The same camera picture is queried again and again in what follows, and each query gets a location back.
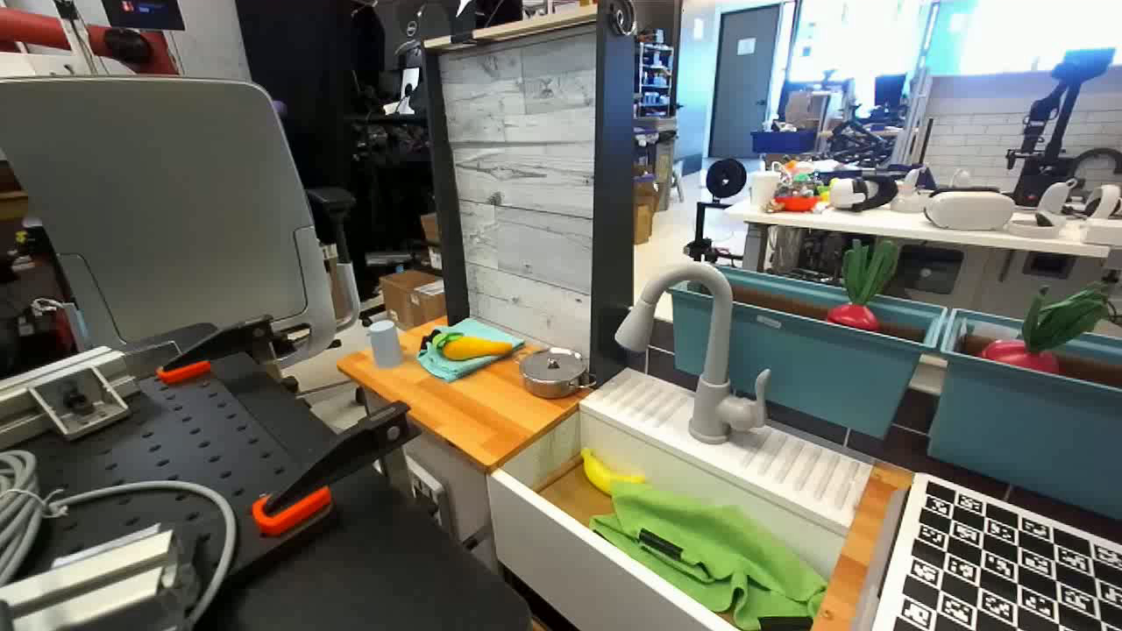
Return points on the yellow corn toy green husk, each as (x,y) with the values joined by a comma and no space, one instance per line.
(475,348)

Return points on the grey toy faucet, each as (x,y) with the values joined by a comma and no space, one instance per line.
(717,350)

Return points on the yellow banana toy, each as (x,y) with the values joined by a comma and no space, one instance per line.
(603,474)

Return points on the colourful toy pile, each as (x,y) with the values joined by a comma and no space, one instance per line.
(797,187)

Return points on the red radish toy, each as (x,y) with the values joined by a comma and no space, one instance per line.
(1020,350)
(858,313)

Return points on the grey wood backsplash panel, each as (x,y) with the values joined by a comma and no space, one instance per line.
(528,176)

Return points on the cardboard box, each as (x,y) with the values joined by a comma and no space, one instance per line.
(407,299)

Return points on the grey plastic cup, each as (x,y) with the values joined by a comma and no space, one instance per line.
(385,344)

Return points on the black spool stand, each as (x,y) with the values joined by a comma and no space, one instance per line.
(724,180)

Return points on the white sink basin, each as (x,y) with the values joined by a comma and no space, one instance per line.
(548,538)

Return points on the black office chair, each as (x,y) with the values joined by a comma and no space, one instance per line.
(331,232)

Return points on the teal planter box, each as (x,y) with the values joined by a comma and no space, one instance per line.
(807,363)
(1028,423)

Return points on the black clamp orange tip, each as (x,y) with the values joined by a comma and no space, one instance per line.
(223,344)
(337,458)

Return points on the white ridged drainboard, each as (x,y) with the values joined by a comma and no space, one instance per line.
(794,460)

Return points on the green cloth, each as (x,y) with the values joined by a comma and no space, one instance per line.
(712,553)

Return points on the grey door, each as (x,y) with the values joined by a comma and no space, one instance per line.
(745,83)

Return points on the white background table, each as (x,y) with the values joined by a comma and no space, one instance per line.
(888,226)

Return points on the black perforated board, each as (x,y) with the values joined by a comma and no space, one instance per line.
(176,431)

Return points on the large grey panel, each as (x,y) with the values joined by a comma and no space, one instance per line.
(154,197)

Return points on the black white calibration checkerboard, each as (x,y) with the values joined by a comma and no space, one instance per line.
(993,560)

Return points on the aluminium extrusion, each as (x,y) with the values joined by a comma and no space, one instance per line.
(71,396)
(81,580)

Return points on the black background robot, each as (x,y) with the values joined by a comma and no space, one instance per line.
(1048,116)

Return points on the red padded bar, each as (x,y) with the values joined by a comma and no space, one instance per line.
(47,35)

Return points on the thick black frame post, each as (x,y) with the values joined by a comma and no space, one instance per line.
(611,197)

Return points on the thin black frame post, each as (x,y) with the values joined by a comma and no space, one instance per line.
(442,197)

